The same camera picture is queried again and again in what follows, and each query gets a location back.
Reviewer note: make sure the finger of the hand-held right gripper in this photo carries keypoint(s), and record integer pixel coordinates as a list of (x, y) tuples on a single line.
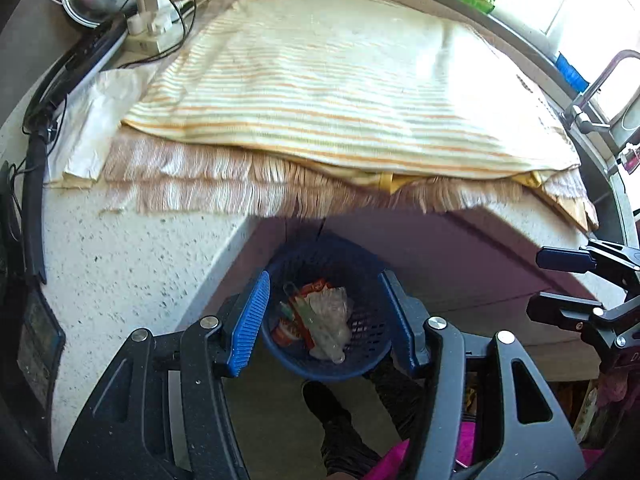
[(565, 259), (560, 310)]

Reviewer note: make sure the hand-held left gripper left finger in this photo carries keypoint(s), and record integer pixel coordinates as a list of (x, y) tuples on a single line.
[(247, 330)]

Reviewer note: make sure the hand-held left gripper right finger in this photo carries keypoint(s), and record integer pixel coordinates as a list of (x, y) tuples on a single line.
[(402, 330)]

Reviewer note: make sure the dark blue mesh basket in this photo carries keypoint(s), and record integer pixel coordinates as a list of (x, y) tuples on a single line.
[(365, 330)]

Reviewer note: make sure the red plastic cup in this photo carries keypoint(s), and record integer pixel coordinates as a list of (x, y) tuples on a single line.
[(285, 335)]

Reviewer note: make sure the toothbrush blister pack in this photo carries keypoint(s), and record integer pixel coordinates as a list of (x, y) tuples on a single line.
[(300, 317)]

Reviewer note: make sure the clear plastic bag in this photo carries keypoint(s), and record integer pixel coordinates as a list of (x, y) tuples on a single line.
[(327, 320)]

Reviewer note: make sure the brown cardboard sheet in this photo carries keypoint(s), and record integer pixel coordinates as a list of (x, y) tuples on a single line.
[(580, 212)]

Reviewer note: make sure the person's right leg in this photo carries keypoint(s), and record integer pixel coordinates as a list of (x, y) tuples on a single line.
[(400, 400)]

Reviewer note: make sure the person's leg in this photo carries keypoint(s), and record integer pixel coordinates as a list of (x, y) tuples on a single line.
[(340, 425), (400, 400)]

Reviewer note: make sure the steel sink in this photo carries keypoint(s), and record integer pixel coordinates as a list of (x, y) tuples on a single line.
[(600, 185)]

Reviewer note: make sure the person's left leg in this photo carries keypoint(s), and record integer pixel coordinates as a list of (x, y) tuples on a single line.
[(340, 425)]

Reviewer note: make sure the person's pink clothing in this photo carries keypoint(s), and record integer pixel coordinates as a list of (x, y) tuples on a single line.
[(395, 460)]

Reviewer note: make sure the steel faucet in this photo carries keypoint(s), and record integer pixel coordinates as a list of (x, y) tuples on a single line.
[(580, 115)]

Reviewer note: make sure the pink fringed cloth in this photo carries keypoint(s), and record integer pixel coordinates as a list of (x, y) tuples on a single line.
[(200, 180)]

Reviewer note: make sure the small blue plastic container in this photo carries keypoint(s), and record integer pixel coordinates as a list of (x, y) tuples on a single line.
[(570, 72)]

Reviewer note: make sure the dark flat device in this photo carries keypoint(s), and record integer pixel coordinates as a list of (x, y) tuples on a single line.
[(40, 340)]

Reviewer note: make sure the white paper sheet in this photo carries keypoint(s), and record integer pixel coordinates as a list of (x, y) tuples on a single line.
[(90, 125)]

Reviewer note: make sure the white power strip with chargers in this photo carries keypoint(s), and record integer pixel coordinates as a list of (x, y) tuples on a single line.
[(194, 7)]

